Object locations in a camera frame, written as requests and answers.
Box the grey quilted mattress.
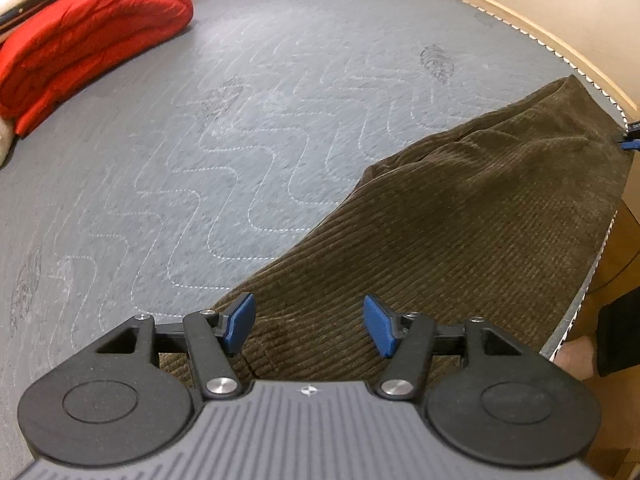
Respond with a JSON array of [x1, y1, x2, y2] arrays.
[[0, 0, 632, 461]]

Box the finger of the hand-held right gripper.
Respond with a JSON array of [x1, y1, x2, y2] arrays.
[[617, 120, 640, 153]]

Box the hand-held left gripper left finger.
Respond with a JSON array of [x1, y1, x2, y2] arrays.
[[92, 292, 257, 402]]

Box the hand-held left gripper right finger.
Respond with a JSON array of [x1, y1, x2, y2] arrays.
[[363, 294, 543, 402]]

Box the brown corduroy pants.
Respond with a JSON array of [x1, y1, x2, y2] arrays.
[[159, 74, 633, 381]]

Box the person's black garment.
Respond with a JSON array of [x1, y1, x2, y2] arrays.
[[595, 294, 640, 378]]

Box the red folded blanket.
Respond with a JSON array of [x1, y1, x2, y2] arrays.
[[0, 0, 195, 138]]

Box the thin dark cable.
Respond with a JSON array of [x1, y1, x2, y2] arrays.
[[590, 254, 640, 292]]

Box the person's bare leg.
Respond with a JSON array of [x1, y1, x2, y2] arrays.
[[554, 335, 599, 382]]

